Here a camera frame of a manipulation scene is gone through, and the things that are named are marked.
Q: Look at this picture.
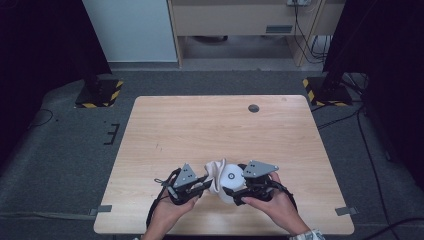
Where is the person's right hand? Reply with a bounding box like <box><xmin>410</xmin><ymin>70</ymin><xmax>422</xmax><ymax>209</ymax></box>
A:
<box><xmin>241</xmin><ymin>171</ymin><xmax>312</xmax><ymax>238</ymax></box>

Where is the long black floor cable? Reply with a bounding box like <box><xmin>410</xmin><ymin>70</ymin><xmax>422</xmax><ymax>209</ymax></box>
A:
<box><xmin>355</xmin><ymin>106</ymin><xmax>394</xmax><ymax>233</ymax></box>

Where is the thick black floor cable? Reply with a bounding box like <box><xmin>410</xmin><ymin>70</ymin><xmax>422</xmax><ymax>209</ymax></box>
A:
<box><xmin>369</xmin><ymin>217</ymin><xmax>424</xmax><ymax>240</ymax></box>

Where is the left hand-held gripper black cable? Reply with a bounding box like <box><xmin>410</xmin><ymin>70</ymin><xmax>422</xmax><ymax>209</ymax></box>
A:
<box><xmin>145</xmin><ymin>168</ymin><xmax>183</xmax><ymax>231</ymax></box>

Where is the light wooden desk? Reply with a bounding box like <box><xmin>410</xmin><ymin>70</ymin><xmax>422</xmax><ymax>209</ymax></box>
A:
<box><xmin>167</xmin><ymin>0</ymin><xmax>346</xmax><ymax>68</ymax></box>

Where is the black stand base striped edge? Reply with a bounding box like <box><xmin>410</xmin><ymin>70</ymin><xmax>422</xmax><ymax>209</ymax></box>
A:
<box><xmin>74</xmin><ymin>78</ymin><xmax>124</xmax><ymax>109</ymax></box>
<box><xmin>302</xmin><ymin>76</ymin><xmax>353</xmax><ymax>108</ymax></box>

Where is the black curtain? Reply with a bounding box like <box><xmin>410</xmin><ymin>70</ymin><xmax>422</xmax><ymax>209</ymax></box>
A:
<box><xmin>0</xmin><ymin>0</ymin><xmax>113</xmax><ymax>174</ymax></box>
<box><xmin>322</xmin><ymin>0</ymin><xmax>424</xmax><ymax>191</ymax></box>

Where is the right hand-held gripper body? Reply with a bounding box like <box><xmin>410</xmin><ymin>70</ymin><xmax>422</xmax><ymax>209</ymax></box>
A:
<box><xmin>242</xmin><ymin>160</ymin><xmax>280</xmax><ymax>203</ymax></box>

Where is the white cylindrical speaker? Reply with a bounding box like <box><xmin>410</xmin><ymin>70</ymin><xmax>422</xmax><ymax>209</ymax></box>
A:
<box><xmin>218</xmin><ymin>163</ymin><xmax>249</xmax><ymax>205</ymax></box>

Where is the hand-held gripper black cable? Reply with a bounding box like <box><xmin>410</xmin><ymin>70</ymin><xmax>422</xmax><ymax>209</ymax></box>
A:
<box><xmin>145</xmin><ymin>168</ymin><xmax>183</xmax><ymax>231</ymax></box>
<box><xmin>273</xmin><ymin>181</ymin><xmax>299</xmax><ymax>212</ymax></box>

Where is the person's left hand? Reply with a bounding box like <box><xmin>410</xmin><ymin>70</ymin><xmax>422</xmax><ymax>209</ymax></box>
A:
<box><xmin>141</xmin><ymin>194</ymin><xmax>201</xmax><ymax>240</ymax></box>

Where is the beige quilted cloth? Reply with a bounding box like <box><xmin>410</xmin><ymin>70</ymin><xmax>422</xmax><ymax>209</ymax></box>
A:
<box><xmin>203</xmin><ymin>158</ymin><xmax>228</xmax><ymax>196</ymax></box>

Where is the white cabinet panel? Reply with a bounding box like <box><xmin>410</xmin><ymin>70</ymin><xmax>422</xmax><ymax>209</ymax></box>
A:
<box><xmin>82</xmin><ymin>0</ymin><xmax>178</xmax><ymax>64</ymax></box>

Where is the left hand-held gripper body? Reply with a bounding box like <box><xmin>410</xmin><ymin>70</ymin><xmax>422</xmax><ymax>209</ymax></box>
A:
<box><xmin>166</xmin><ymin>162</ymin><xmax>209</xmax><ymax>206</ymax></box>

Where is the thin black floor cable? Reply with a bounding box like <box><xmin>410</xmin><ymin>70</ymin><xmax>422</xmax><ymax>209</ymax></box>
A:
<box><xmin>28</xmin><ymin>108</ymin><xmax>55</xmax><ymax>129</ymax></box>

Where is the right hand-held gripper black cable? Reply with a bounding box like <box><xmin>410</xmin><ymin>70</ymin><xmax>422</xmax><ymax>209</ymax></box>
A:
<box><xmin>273</xmin><ymin>181</ymin><xmax>299</xmax><ymax>212</ymax></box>

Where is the grey tape piece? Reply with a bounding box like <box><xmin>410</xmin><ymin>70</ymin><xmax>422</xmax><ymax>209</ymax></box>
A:
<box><xmin>334</xmin><ymin>206</ymin><xmax>358</xmax><ymax>217</ymax></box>
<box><xmin>89</xmin><ymin>204</ymin><xmax>113</xmax><ymax>217</ymax></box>

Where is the black hanging power cable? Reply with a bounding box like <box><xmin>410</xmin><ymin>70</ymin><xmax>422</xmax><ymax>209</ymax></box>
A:
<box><xmin>293</xmin><ymin>3</ymin><xmax>332</xmax><ymax>65</ymax></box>

